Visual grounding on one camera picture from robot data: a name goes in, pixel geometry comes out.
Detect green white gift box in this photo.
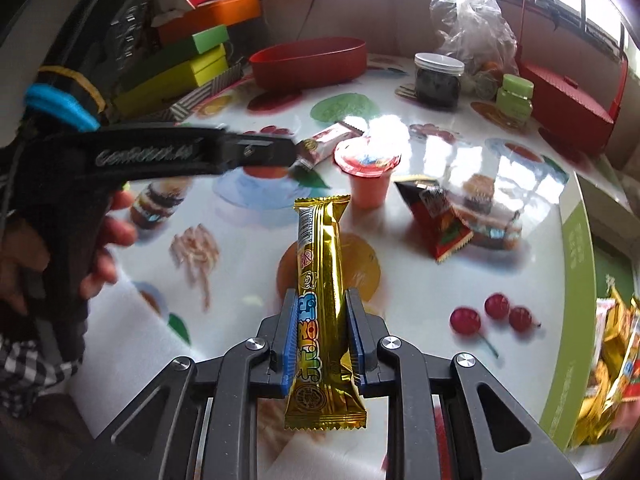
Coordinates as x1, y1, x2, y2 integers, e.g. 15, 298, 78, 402
539, 174, 639, 451

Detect orange box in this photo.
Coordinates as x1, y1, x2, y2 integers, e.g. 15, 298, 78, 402
157, 0, 262, 47

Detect red basket with handle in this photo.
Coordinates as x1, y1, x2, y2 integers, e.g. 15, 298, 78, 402
515, 0, 628, 156

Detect red oval tray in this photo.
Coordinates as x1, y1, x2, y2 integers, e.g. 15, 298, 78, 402
250, 37, 368, 92

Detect red black snack packet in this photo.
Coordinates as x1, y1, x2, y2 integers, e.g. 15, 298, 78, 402
395, 177, 474, 263

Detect dark jar white lid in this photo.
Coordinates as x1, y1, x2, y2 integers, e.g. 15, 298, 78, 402
414, 52, 464, 110

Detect green yellow stacked boxes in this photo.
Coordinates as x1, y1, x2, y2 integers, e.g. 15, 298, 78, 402
114, 25, 229, 118

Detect orange jelly cup red lid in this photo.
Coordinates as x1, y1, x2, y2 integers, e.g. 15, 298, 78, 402
333, 136, 401, 209

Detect clear plastic bag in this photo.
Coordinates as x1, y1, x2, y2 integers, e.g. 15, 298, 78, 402
430, 0, 518, 100

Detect long gold snack bar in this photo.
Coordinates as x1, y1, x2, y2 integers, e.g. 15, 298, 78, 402
284, 195, 367, 430
570, 280, 639, 448

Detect white foam sheet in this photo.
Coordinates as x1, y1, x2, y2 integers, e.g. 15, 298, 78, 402
67, 278, 202, 437

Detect green lidded jar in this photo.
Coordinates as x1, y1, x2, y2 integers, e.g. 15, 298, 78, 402
496, 74, 535, 125

